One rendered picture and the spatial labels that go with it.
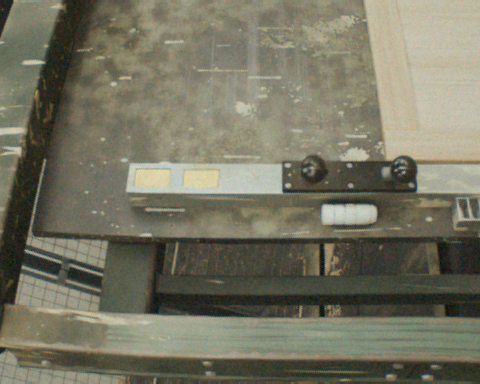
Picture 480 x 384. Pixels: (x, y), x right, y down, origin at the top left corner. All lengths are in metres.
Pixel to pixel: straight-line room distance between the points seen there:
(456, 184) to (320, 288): 0.25
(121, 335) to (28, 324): 0.13
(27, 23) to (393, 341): 0.77
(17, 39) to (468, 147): 0.75
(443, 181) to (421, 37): 0.32
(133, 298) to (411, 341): 0.40
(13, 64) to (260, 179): 0.44
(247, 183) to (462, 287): 0.36
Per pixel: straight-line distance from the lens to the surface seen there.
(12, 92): 1.07
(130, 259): 1.01
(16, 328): 0.91
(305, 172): 0.85
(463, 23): 1.27
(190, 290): 1.00
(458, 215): 0.99
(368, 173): 0.98
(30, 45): 1.13
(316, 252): 2.18
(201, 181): 0.98
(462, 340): 0.89
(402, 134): 1.06
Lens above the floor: 1.97
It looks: 19 degrees down
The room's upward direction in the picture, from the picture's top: 70 degrees counter-clockwise
